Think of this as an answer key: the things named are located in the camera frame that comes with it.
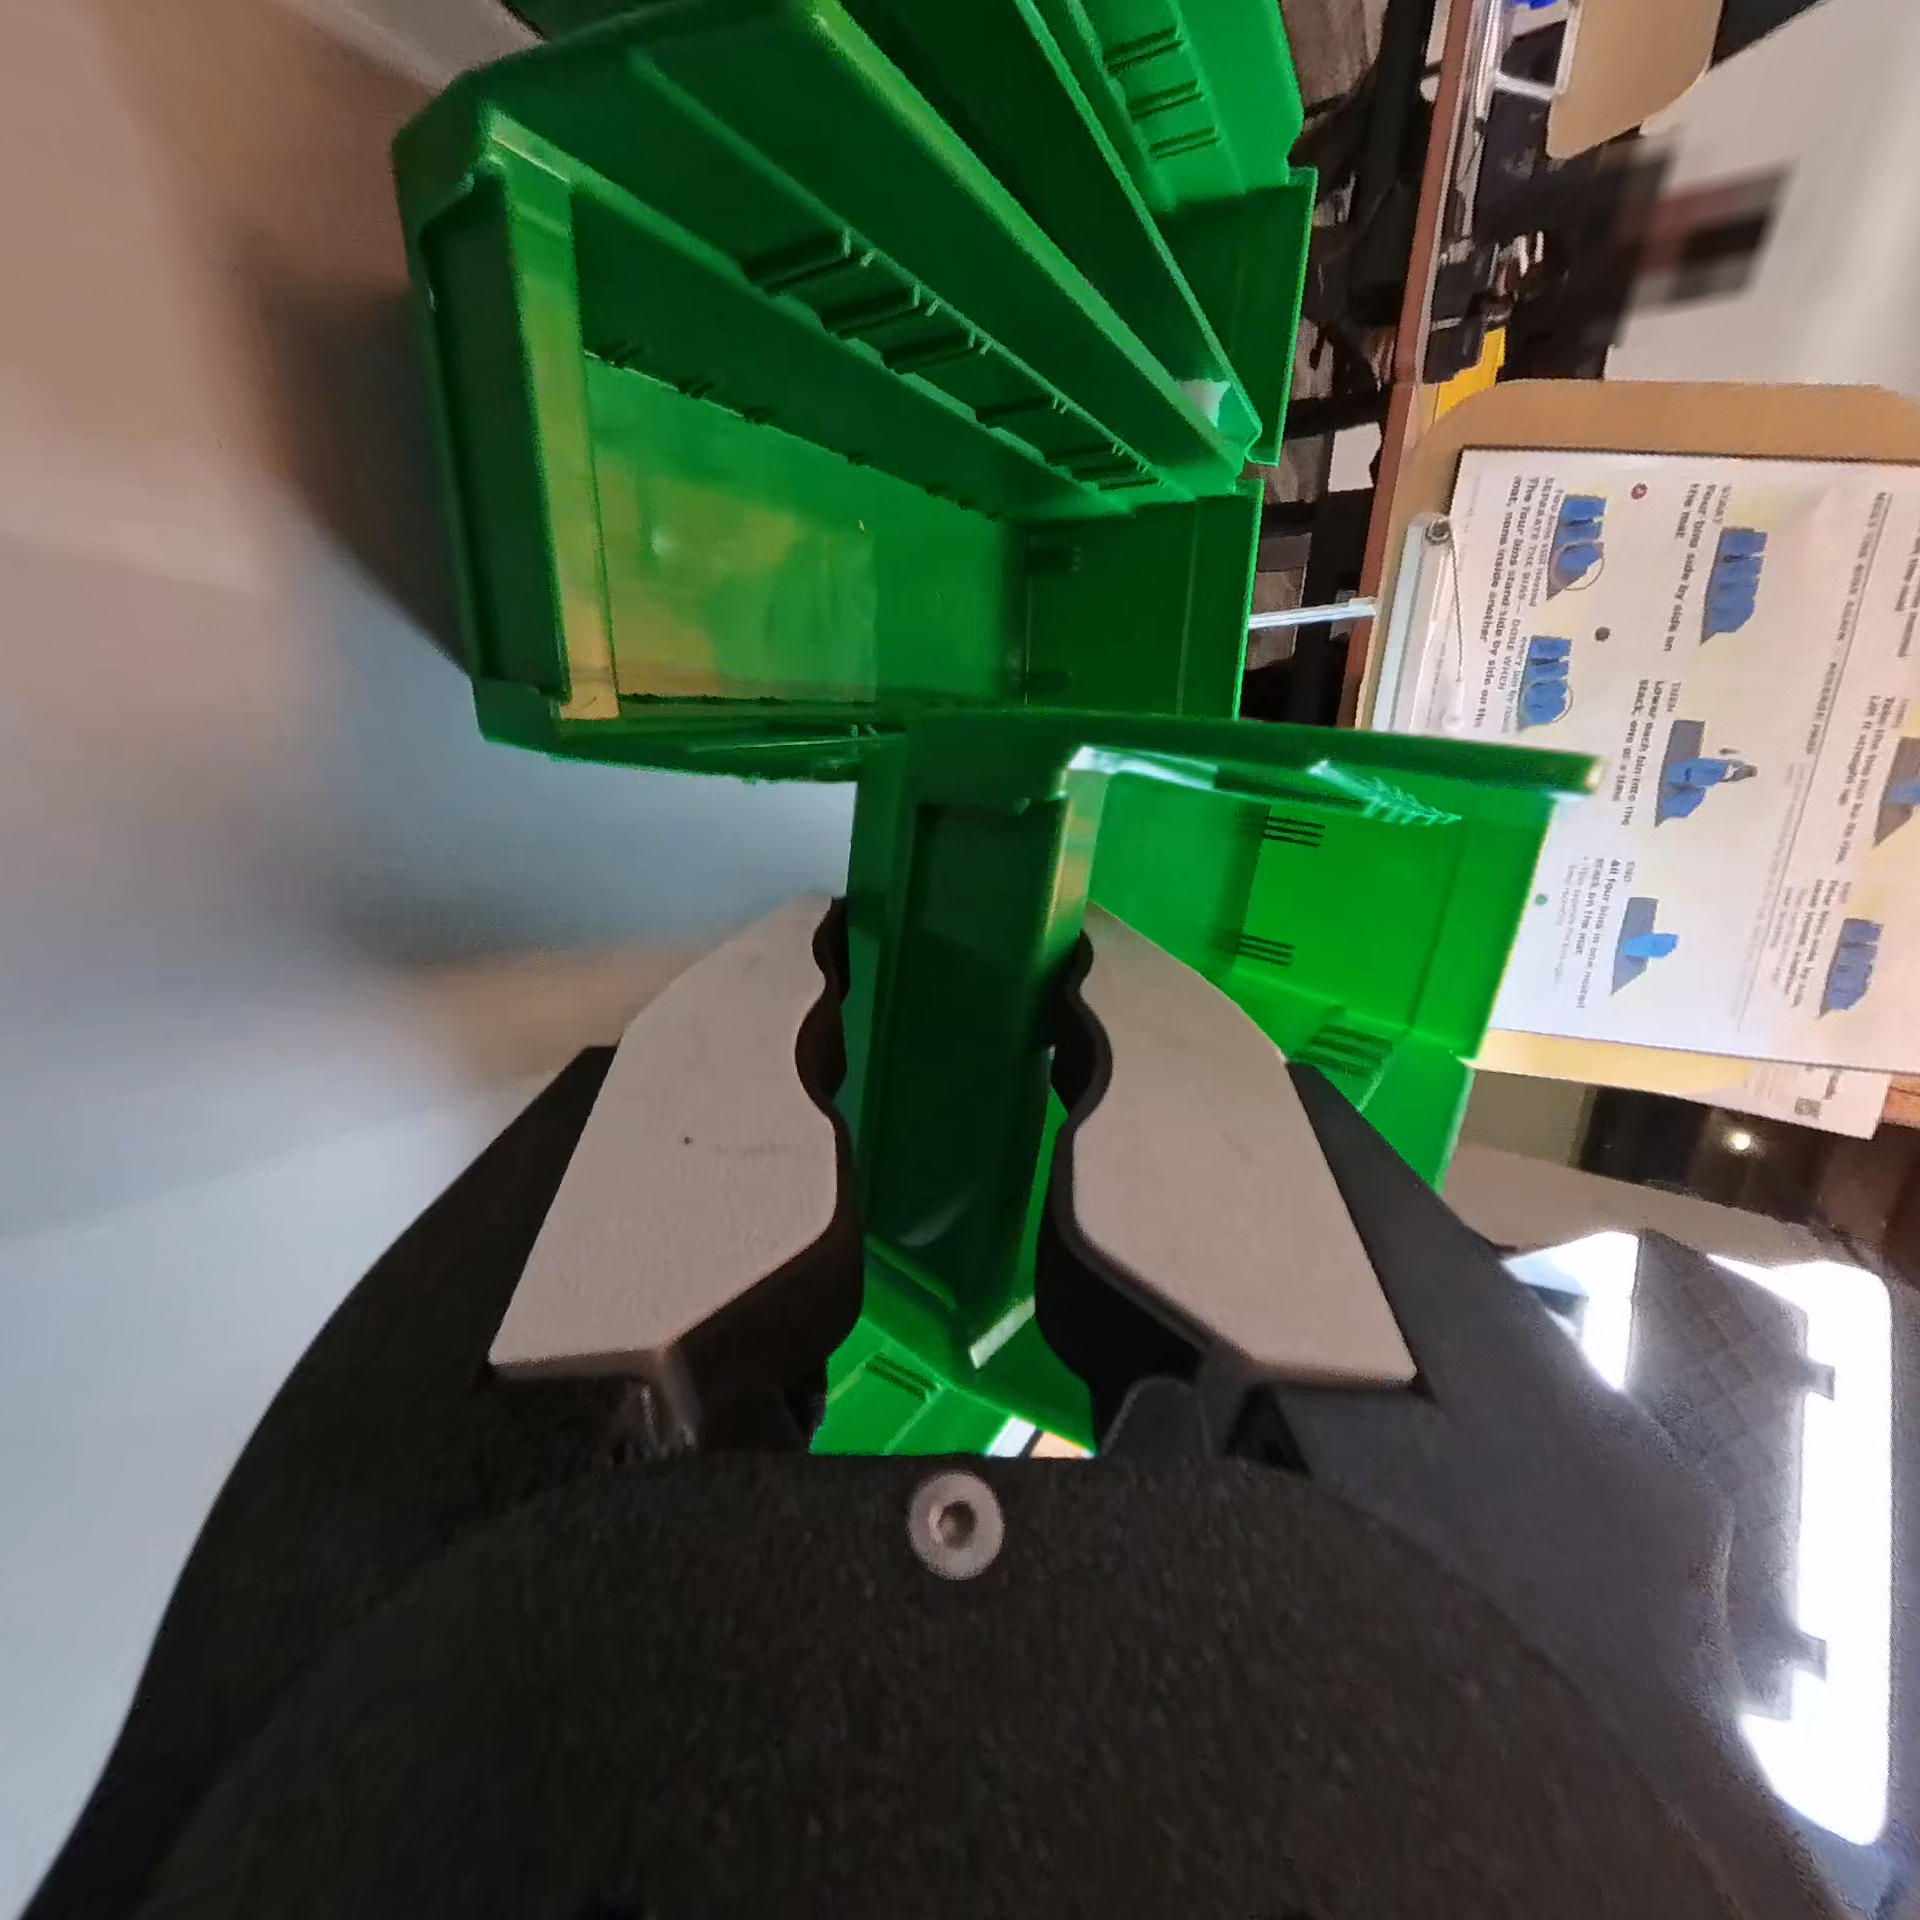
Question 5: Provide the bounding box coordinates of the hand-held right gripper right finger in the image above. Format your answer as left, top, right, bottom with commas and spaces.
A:
1040, 907, 1417, 1444

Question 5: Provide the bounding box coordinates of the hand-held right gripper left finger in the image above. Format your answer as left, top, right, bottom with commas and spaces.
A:
486, 895, 869, 1451

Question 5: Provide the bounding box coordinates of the light grey desk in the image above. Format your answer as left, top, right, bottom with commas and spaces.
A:
0, 0, 903, 1894

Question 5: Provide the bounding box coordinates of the black glossy screen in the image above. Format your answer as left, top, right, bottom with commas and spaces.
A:
1477, 1228, 1920, 1851

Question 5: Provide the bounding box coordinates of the white paper sheet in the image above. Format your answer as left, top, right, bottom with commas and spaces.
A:
1710, 1059, 1896, 1141

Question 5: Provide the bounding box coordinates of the white instruction poster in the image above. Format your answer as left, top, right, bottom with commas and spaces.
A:
1448, 445, 1920, 1077

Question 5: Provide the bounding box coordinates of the brown wooden table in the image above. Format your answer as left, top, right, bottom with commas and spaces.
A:
1347, 0, 1489, 734

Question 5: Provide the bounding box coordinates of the curved plywood display board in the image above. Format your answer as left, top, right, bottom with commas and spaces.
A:
1540, 0, 1728, 160
1355, 375, 1920, 1115

